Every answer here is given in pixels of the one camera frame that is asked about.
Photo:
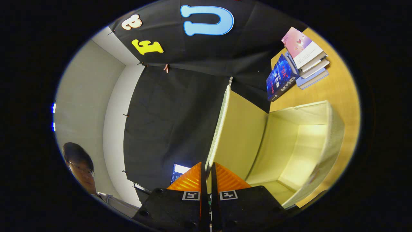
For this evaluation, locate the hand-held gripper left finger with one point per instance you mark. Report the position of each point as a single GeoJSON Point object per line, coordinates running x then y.
{"type": "Point", "coordinates": [203, 199]}

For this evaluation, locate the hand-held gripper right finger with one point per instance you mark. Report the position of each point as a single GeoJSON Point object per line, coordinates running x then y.
{"type": "Point", "coordinates": [213, 199]}

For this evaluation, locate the beige fabric storage box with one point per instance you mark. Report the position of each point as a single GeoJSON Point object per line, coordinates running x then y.
{"type": "Point", "coordinates": [289, 145]}

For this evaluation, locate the black backdrop cloth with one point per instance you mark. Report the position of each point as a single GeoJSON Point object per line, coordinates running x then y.
{"type": "Point", "coordinates": [173, 122]}

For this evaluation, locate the silver cloth clip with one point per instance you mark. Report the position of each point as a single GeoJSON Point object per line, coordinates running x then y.
{"type": "Point", "coordinates": [230, 80]}

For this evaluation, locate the person's head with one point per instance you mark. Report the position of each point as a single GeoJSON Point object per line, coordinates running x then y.
{"type": "Point", "coordinates": [80, 164]}

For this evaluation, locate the pink cloth clip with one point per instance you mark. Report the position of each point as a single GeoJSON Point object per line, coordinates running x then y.
{"type": "Point", "coordinates": [166, 68]}

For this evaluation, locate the dark blue book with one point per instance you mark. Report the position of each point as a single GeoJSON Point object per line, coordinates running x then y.
{"type": "Point", "coordinates": [281, 80]}

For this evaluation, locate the light blue book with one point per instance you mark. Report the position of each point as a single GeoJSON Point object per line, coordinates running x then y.
{"type": "Point", "coordinates": [313, 81]}

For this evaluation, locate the white paperback book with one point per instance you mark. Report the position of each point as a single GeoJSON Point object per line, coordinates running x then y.
{"type": "Point", "coordinates": [313, 64]}

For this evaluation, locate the pink cover book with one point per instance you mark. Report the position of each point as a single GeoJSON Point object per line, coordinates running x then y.
{"type": "Point", "coordinates": [299, 45]}

